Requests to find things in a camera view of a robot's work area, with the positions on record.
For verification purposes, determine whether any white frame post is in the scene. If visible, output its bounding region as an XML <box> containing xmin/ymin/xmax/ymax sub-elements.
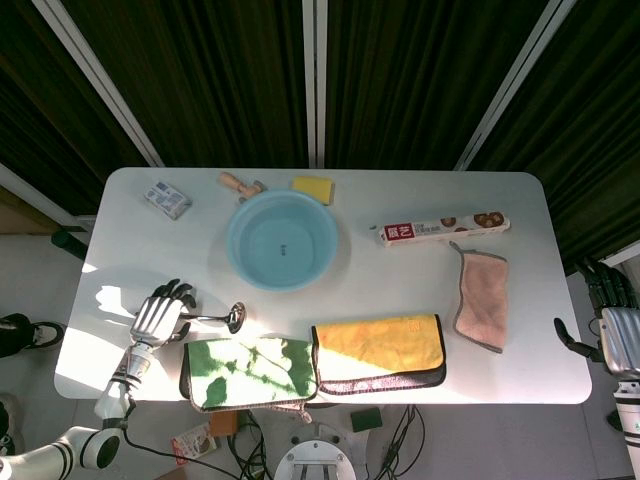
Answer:
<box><xmin>452</xmin><ymin>0</ymin><xmax>581</xmax><ymax>172</ymax></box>
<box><xmin>30</xmin><ymin>0</ymin><xmax>166</xmax><ymax>169</ymax></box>
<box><xmin>301</xmin><ymin>0</ymin><xmax>329</xmax><ymax>169</ymax></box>

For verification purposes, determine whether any yellow sponge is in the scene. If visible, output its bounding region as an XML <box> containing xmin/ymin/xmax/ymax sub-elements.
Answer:
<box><xmin>290</xmin><ymin>175</ymin><xmax>337</xmax><ymax>208</ymax></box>

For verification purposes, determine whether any wooden handled brush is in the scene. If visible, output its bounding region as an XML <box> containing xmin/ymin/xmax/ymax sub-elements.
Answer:
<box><xmin>217</xmin><ymin>171</ymin><xmax>266</xmax><ymax>204</ymax></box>

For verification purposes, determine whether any red white cling wrap box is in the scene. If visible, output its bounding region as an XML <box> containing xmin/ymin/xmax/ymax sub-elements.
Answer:
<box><xmin>375</xmin><ymin>210</ymin><xmax>514</xmax><ymax>253</ymax></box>

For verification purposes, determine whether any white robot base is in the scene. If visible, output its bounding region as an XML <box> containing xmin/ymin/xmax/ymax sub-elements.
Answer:
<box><xmin>273</xmin><ymin>422</ymin><xmax>358</xmax><ymax>480</ymax></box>

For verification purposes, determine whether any yellow grey microfibre cloth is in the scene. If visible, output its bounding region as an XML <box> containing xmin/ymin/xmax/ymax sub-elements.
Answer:
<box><xmin>310</xmin><ymin>313</ymin><xmax>448</xmax><ymax>399</ymax></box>

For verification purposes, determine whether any printed food package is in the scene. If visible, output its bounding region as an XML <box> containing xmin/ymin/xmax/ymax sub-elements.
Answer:
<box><xmin>170</xmin><ymin>422</ymin><xmax>220</xmax><ymax>467</ymax></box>

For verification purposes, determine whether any green grey microfibre cloth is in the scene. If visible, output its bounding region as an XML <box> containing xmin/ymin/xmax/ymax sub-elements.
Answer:
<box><xmin>179</xmin><ymin>336</ymin><xmax>320</xmax><ymax>424</ymax></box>

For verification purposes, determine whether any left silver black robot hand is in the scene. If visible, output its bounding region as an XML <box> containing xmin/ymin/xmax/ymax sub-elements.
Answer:
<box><xmin>129</xmin><ymin>279</ymin><xmax>198</xmax><ymax>350</ymax></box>

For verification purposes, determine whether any steel ladle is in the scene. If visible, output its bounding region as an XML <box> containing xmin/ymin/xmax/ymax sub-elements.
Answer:
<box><xmin>178</xmin><ymin>301</ymin><xmax>248</xmax><ymax>334</ymax></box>

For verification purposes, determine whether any dark green curtain panel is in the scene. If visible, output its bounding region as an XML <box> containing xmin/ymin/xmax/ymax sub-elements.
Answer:
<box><xmin>324</xmin><ymin>0</ymin><xmax>554</xmax><ymax>172</ymax></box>
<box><xmin>0</xmin><ymin>0</ymin><xmax>147</xmax><ymax>217</ymax></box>
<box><xmin>468</xmin><ymin>0</ymin><xmax>640</xmax><ymax>275</ymax></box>
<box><xmin>59</xmin><ymin>0</ymin><xmax>310</xmax><ymax>169</ymax></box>

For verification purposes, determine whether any black white shoe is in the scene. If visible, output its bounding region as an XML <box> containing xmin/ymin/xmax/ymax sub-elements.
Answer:
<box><xmin>0</xmin><ymin>312</ymin><xmax>66</xmax><ymax>359</ymax></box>

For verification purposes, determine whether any black floor cable bundle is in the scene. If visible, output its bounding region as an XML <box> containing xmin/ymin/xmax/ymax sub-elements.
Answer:
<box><xmin>377</xmin><ymin>403</ymin><xmax>427</xmax><ymax>480</ymax></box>
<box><xmin>230</xmin><ymin>408</ymin><xmax>274</xmax><ymax>480</ymax></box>

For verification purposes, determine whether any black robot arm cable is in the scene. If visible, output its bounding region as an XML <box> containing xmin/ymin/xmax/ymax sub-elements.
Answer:
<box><xmin>121</xmin><ymin>397</ymin><xmax>177</xmax><ymax>459</ymax></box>

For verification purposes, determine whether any pink cloth with grey trim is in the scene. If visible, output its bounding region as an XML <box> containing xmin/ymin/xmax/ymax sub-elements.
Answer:
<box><xmin>447</xmin><ymin>240</ymin><xmax>511</xmax><ymax>356</ymax></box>

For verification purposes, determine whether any blue plastic basin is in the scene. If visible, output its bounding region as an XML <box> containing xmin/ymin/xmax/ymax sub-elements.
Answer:
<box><xmin>225</xmin><ymin>189</ymin><xmax>340</xmax><ymax>294</ymax></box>

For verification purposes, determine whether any green black table foot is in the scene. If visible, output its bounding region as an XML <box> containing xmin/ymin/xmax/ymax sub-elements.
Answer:
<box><xmin>51</xmin><ymin>225</ymin><xmax>92</xmax><ymax>260</ymax></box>

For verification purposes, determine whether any blue white soap box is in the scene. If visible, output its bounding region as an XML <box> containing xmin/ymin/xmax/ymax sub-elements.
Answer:
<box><xmin>143</xmin><ymin>180</ymin><xmax>194</xmax><ymax>223</ymax></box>

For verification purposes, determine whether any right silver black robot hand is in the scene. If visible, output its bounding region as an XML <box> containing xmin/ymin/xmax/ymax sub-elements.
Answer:
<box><xmin>553</xmin><ymin>259</ymin><xmax>640</xmax><ymax>377</ymax></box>

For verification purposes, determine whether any green scouring sponge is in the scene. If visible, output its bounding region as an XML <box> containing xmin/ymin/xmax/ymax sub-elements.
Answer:
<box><xmin>349</xmin><ymin>405</ymin><xmax>385</xmax><ymax>434</ymax></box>

